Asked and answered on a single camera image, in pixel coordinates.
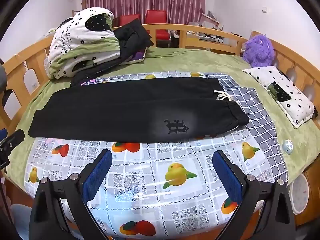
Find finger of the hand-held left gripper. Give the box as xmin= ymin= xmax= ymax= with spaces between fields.
xmin=0 ymin=128 xmax=25 ymax=155

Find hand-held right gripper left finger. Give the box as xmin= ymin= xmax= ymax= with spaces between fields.
xmin=29 ymin=149 xmax=113 ymax=240

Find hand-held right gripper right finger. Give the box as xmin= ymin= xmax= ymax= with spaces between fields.
xmin=212 ymin=150 xmax=297 ymax=240

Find black pants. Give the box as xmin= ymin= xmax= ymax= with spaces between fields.
xmin=28 ymin=76 xmax=250 ymax=144

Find fruit print plastic tablecloth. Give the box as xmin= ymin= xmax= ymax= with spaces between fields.
xmin=24 ymin=71 xmax=290 ymax=240

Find grey checked cloth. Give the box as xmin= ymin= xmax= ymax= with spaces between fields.
xmin=216 ymin=74 xmax=290 ymax=183

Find small white round device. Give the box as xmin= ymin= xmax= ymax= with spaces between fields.
xmin=282 ymin=139 xmax=294 ymax=154

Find white bucket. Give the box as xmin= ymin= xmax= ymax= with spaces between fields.
xmin=290 ymin=172 xmax=310 ymax=215

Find light blue cloth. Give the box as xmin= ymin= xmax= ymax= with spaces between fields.
xmin=11 ymin=204 xmax=32 ymax=240

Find black padded jacket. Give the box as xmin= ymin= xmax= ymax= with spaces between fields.
xmin=71 ymin=60 xmax=123 ymax=87

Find flower print pillow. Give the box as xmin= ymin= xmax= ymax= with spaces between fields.
xmin=242 ymin=65 xmax=319 ymax=129

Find folded flower print quilt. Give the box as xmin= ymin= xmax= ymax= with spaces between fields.
xmin=46 ymin=7 xmax=120 ymax=80

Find green plush blanket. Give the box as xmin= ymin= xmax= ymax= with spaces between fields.
xmin=5 ymin=46 xmax=320 ymax=188

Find purple cloth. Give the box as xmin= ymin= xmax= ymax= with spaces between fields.
xmin=120 ymin=47 xmax=148 ymax=65

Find purple plush toy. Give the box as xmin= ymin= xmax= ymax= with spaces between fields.
xmin=242 ymin=34 xmax=275 ymax=68

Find black coat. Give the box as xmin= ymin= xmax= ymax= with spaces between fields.
xmin=114 ymin=19 xmax=155 ymax=55

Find pile of cardboard boxes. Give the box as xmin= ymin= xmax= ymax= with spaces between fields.
xmin=187 ymin=11 xmax=247 ymax=43

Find red chair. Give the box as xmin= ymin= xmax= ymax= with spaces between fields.
xmin=119 ymin=14 xmax=140 ymax=27
xmin=145 ymin=9 xmax=167 ymax=42

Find wooden bed frame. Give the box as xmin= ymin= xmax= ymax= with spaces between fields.
xmin=0 ymin=23 xmax=320 ymax=228

